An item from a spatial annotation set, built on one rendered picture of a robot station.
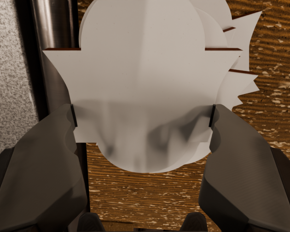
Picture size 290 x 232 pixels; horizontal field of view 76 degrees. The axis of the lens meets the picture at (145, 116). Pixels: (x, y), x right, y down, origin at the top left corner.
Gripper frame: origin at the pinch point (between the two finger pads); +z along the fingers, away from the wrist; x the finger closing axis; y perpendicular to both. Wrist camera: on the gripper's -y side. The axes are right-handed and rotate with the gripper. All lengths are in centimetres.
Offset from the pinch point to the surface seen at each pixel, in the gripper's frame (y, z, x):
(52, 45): -2.4, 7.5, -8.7
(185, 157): 5.6, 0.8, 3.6
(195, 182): 15.1, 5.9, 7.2
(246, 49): -2.6, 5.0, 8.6
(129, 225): 24.9, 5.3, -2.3
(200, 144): 4.2, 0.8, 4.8
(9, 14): -4.9, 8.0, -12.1
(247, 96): 2.2, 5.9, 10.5
